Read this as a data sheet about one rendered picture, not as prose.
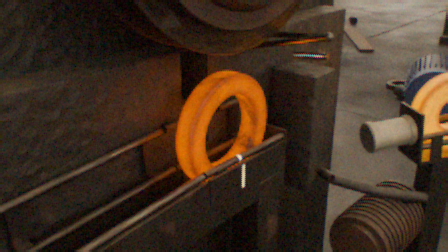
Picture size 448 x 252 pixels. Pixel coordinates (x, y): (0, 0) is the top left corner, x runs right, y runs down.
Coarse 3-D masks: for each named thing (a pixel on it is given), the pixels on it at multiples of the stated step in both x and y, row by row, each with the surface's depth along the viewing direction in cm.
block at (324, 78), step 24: (288, 72) 89; (312, 72) 88; (288, 96) 91; (312, 96) 87; (288, 120) 92; (312, 120) 89; (288, 144) 94; (312, 144) 91; (288, 168) 96; (312, 168) 93
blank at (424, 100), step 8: (432, 80) 94; (440, 80) 92; (424, 88) 94; (432, 88) 92; (440, 88) 92; (416, 96) 94; (424, 96) 93; (432, 96) 92; (440, 96) 92; (416, 104) 94; (424, 104) 92; (432, 104) 93; (440, 104) 93; (424, 112) 93; (432, 112) 93; (432, 120) 94; (424, 128) 94; (432, 128) 95; (440, 128) 95
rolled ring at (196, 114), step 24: (216, 72) 73; (192, 96) 70; (216, 96) 70; (240, 96) 77; (264, 96) 80; (192, 120) 68; (264, 120) 81; (192, 144) 69; (240, 144) 81; (192, 168) 71
